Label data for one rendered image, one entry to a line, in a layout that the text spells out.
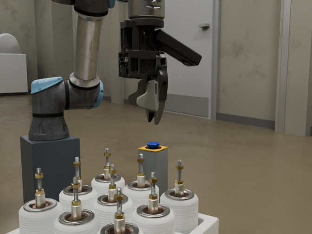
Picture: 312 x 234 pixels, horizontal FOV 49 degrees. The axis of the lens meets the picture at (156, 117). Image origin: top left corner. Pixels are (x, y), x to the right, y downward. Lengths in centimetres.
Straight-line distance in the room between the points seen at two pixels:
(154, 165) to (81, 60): 47
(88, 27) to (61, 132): 41
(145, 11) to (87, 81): 67
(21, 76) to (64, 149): 644
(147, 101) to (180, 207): 29
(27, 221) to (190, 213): 37
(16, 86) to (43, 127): 640
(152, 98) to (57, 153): 70
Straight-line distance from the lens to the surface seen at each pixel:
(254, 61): 352
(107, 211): 82
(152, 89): 70
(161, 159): 109
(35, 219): 83
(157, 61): 69
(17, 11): 852
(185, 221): 86
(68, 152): 135
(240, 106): 364
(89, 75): 131
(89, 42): 124
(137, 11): 70
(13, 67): 770
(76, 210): 76
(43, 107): 133
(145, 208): 80
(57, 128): 134
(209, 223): 91
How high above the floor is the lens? 57
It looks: 8 degrees down
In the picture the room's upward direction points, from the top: straight up
